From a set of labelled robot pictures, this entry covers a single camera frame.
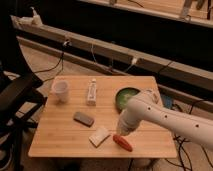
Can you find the red pepper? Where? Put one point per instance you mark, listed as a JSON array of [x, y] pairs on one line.
[[122, 143]]

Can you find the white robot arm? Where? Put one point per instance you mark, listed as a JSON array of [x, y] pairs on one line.
[[143, 106]]

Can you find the grey sponge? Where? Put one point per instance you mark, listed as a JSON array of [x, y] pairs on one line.
[[83, 119]]

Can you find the white toothpaste tube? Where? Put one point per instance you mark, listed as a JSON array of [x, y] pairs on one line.
[[91, 96]]

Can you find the green bowl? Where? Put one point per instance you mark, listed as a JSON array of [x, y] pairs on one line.
[[123, 95]]

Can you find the wooden table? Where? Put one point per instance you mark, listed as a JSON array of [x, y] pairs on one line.
[[59, 135]]

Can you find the white plastic cup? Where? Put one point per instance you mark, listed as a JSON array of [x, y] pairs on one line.
[[61, 90]]

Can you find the black chair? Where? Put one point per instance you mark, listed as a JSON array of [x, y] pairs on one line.
[[19, 100]]

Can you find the long wooden beam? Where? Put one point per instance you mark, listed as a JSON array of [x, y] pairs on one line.
[[174, 70]]

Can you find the white spray bottle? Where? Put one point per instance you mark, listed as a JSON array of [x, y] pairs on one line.
[[36, 18]]

